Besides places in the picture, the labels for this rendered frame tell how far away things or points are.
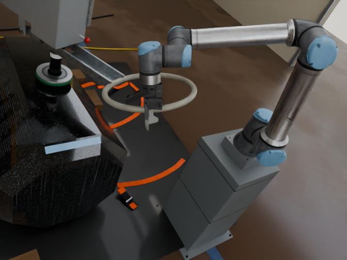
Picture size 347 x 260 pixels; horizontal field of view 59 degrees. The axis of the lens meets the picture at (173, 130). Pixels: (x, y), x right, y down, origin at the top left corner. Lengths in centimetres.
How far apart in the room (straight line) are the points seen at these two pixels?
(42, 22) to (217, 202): 145
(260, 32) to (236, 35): 10
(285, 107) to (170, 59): 59
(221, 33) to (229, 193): 95
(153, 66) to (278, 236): 213
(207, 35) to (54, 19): 80
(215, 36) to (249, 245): 186
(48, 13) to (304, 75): 127
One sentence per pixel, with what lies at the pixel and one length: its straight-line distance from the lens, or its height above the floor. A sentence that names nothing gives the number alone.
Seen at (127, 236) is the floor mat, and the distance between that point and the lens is 236.
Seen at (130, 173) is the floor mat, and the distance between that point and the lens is 268.
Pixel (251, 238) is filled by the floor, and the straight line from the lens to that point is 281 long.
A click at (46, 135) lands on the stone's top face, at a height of 80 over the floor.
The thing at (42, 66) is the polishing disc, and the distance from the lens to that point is 212.
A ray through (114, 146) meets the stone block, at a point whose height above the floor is 68.
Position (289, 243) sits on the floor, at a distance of 302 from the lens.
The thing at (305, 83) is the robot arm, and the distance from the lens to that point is 143.
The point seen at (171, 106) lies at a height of 125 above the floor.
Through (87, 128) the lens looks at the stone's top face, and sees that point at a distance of 181.
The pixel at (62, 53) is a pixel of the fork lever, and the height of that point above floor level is 108.
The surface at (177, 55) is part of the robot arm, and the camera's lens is 125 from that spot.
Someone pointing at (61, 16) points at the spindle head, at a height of 130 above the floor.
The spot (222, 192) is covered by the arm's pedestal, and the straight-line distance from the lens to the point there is 193.
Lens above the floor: 206
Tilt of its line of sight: 39 degrees down
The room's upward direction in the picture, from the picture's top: 25 degrees clockwise
